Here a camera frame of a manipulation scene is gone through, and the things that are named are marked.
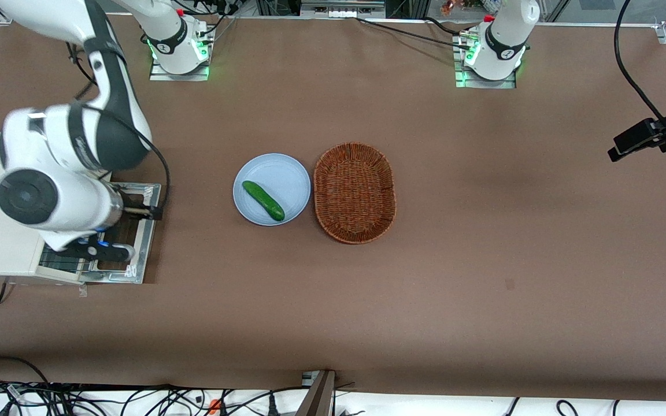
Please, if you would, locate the oven wire rack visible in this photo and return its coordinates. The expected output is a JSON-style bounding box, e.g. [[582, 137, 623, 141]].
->
[[39, 245, 100, 273]]

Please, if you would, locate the oven door with glass window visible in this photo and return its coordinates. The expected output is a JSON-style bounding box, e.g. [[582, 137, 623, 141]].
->
[[80, 181, 162, 285]]

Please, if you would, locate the brown woven wicker basket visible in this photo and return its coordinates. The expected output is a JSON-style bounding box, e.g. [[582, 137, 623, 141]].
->
[[313, 142, 397, 245]]

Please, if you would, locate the grey camera stand post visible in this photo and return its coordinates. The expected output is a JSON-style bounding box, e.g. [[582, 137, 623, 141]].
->
[[295, 370, 337, 416]]

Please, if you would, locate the black curved floor cable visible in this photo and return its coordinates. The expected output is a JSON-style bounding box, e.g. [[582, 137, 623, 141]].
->
[[0, 355, 51, 385]]

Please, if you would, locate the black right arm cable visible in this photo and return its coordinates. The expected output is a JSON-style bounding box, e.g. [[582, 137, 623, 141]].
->
[[66, 42, 171, 221]]

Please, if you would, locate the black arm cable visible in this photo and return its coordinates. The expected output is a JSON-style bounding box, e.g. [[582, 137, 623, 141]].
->
[[66, 42, 171, 221], [614, 0, 666, 141]]

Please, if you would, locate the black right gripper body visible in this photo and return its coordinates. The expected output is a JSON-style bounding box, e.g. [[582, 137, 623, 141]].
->
[[120, 194, 150, 222]]

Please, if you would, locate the green cucumber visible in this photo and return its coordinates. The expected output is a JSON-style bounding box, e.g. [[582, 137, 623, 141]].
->
[[242, 180, 286, 222]]

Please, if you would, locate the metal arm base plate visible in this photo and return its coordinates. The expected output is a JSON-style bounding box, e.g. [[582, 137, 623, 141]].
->
[[455, 35, 517, 89], [149, 29, 212, 82]]

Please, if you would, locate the long black table cable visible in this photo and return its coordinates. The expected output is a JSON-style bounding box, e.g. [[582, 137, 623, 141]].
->
[[355, 17, 472, 50]]

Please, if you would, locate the short black table cable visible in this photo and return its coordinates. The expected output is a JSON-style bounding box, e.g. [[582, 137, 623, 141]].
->
[[424, 16, 473, 34]]

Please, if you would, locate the light blue round plate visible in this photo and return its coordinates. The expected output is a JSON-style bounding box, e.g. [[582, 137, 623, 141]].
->
[[232, 153, 312, 226]]

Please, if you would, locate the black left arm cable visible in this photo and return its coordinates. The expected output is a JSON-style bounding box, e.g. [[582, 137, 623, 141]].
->
[[614, 0, 666, 141]]

